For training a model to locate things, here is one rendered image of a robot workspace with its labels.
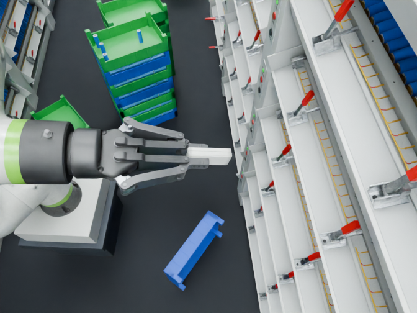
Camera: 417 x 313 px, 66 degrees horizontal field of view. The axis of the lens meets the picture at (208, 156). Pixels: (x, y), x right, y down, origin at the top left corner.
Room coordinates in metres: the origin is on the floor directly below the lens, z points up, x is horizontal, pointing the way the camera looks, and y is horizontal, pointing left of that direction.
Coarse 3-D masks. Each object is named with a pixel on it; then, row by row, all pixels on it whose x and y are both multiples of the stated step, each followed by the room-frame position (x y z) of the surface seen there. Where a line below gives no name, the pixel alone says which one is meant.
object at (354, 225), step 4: (356, 220) 0.16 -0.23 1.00; (348, 224) 0.16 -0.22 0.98; (352, 224) 0.16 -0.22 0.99; (356, 224) 0.16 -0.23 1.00; (344, 228) 0.16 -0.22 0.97; (348, 228) 0.16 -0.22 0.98; (352, 228) 0.15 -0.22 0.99; (356, 228) 0.15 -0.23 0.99; (336, 232) 0.16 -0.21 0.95; (340, 232) 0.16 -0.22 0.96; (344, 232) 0.15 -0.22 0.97; (348, 232) 0.15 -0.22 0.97; (332, 236) 0.16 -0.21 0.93; (336, 236) 0.15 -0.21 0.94; (340, 236) 0.15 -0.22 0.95
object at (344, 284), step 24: (288, 72) 0.56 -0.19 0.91; (288, 96) 0.49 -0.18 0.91; (288, 120) 0.42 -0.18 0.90; (312, 144) 0.35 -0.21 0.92; (312, 168) 0.30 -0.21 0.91; (336, 168) 0.29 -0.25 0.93; (312, 192) 0.25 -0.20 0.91; (336, 192) 0.24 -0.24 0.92; (312, 216) 0.20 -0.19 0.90; (336, 216) 0.20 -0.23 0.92; (360, 240) 0.15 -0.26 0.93; (336, 264) 0.11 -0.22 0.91; (360, 264) 0.11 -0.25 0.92; (336, 288) 0.08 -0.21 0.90; (360, 288) 0.08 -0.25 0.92; (336, 312) 0.04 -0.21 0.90; (360, 312) 0.04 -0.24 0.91; (384, 312) 0.04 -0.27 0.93
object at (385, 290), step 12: (312, 84) 0.48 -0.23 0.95; (324, 108) 0.42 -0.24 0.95; (324, 120) 0.39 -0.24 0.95; (336, 144) 0.33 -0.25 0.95; (336, 156) 0.30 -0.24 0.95; (348, 180) 0.25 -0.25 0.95; (348, 192) 0.23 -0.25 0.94; (360, 216) 0.18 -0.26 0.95; (360, 228) 0.17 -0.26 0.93; (372, 252) 0.12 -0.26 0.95; (372, 264) 0.11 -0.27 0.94; (384, 276) 0.09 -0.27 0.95; (384, 288) 0.07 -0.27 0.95; (372, 300) 0.06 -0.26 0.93; (396, 312) 0.04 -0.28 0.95
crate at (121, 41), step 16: (144, 16) 1.29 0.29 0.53; (96, 32) 1.18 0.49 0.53; (112, 32) 1.21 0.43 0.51; (128, 32) 1.24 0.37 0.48; (144, 32) 1.24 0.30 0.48; (160, 32) 1.19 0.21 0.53; (96, 48) 1.13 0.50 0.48; (112, 48) 1.13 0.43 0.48; (128, 48) 1.13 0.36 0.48; (144, 48) 1.07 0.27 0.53; (160, 48) 1.11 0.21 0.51; (112, 64) 1.01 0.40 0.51; (128, 64) 1.04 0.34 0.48
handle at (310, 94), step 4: (308, 92) 0.43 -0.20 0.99; (312, 92) 0.42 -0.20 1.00; (308, 96) 0.42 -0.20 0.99; (312, 96) 0.42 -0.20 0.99; (304, 100) 0.42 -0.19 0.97; (308, 100) 0.42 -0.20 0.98; (300, 104) 0.42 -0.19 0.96; (304, 104) 0.42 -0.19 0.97; (300, 108) 0.42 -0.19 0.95; (296, 112) 0.42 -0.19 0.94; (300, 112) 0.42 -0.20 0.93
